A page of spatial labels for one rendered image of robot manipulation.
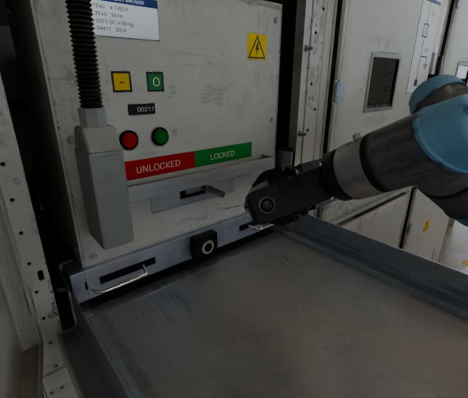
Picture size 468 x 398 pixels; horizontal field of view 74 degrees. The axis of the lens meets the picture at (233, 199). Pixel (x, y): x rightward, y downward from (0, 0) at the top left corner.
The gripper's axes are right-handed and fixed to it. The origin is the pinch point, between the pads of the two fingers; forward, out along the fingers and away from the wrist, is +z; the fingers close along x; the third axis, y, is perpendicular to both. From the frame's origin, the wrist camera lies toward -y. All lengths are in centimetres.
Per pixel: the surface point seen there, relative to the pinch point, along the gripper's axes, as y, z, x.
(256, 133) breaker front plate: 17.2, 8.7, 15.7
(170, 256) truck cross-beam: -8.4, 19.0, -4.6
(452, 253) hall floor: 229, 63, -84
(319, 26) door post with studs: 32.3, -6.5, 33.9
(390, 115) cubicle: 71, 3, 13
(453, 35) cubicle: 112, -11, 36
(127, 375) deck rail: -26.0, 5.0, -16.9
